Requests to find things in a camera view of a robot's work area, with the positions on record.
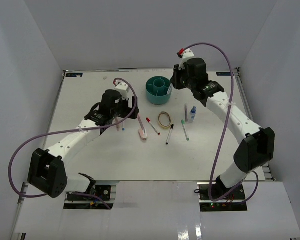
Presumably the red capped white marker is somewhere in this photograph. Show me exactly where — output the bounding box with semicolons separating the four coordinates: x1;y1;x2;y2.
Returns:
146;117;161;136

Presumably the black capped white marker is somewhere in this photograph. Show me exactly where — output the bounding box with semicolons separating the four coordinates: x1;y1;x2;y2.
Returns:
165;124;174;145

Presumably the green capped white marker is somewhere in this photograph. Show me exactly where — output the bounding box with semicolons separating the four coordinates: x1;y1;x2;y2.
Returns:
181;119;190;141

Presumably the brown highlighter orange tip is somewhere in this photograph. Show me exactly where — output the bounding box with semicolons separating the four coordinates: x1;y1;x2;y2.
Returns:
115;117;121;132

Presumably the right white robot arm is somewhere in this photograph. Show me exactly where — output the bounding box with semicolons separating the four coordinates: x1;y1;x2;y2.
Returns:
170;57;275;200

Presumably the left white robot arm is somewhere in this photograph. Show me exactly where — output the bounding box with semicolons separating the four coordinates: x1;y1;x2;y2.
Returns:
27;89;139;200

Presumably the masking tape roll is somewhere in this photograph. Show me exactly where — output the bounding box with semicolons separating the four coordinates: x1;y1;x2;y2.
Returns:
157;111;173;130

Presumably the teal round desk organizer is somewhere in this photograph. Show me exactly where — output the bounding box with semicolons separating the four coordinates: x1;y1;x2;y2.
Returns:
145;76;172;105

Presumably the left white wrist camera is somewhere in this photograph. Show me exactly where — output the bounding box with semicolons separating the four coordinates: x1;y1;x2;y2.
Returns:
114;82;130;101

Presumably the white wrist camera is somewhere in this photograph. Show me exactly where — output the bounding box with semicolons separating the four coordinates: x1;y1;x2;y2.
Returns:
177;48;195;71
114;82;130;101

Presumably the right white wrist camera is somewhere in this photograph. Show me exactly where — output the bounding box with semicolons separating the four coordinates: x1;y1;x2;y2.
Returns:
177;48;195;71

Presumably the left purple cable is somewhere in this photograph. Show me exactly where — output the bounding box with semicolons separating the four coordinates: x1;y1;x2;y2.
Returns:
10;77;138;210

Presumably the purple cable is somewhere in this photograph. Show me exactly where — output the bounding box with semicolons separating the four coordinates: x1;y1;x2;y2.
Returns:
183;42;260;202
10;77;138;210

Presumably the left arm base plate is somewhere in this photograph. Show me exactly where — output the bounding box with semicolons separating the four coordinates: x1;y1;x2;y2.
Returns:
63;185;117;210

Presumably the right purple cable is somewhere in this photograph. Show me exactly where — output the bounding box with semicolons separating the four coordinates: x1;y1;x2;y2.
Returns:
183;42;260;202

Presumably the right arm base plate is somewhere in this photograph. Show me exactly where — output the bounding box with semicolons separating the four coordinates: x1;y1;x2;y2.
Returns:
194;181;248;212

